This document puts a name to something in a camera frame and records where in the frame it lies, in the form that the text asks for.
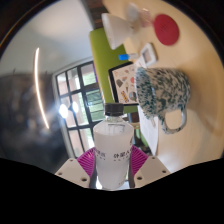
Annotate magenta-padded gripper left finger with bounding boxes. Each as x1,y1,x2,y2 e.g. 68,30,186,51
54,146,98,189

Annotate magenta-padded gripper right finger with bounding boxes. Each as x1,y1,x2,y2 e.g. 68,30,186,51
128,144,172,189

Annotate clear plastic water bottle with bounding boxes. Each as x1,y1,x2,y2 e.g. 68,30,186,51
92,102,135,191

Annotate black pendant lamps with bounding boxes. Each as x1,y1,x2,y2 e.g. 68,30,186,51
58,100,80,120

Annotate large black-framed window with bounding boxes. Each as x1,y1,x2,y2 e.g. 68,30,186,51
51,59,106,159

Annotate green speckled white mug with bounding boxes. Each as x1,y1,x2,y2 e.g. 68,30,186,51
134,66,192,135

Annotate sticker-covered black tablet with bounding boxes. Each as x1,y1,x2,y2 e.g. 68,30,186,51
108,60,148,105

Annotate curved linear ceiling light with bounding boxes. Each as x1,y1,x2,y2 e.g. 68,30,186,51
34,47,51,130

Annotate small blue-capped bottle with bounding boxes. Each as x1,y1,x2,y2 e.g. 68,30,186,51
118,52,139,62

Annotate green upholstered bench backrest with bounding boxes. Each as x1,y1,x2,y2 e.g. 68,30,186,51
88,27,141,114

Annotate flat round red coaster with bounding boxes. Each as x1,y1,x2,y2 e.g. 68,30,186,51
153,13,181,47

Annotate white footed bowl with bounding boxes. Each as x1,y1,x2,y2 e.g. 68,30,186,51
100,12,135,51

